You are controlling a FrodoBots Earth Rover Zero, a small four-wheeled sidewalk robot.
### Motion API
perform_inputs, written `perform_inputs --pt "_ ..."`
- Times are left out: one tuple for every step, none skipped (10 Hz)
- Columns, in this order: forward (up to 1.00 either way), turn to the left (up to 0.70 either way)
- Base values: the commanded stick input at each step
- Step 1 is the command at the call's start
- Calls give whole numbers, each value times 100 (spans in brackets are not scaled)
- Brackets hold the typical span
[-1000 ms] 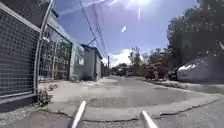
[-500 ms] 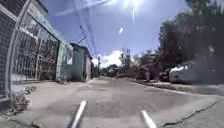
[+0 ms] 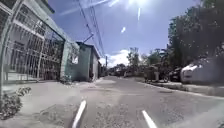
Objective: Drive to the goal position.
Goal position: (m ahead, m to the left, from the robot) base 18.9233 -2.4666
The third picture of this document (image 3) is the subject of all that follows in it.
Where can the green building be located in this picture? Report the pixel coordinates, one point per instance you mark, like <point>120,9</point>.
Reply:
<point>85,61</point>

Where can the small bush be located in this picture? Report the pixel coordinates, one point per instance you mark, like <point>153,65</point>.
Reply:
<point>11,101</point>

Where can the dark vehicle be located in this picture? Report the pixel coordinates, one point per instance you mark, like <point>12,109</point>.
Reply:
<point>175,75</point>

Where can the building with metal grille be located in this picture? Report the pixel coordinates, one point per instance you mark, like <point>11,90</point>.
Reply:
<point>30,46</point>

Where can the white car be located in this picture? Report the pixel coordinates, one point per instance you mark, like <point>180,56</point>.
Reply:
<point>200,71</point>

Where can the utility pole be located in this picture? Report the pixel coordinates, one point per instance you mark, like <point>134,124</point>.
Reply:
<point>106,63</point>

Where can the row of trees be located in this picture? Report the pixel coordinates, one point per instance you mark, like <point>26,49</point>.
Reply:
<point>186,40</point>

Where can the grey concrete road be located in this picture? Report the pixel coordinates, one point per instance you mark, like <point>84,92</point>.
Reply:
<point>126,100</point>

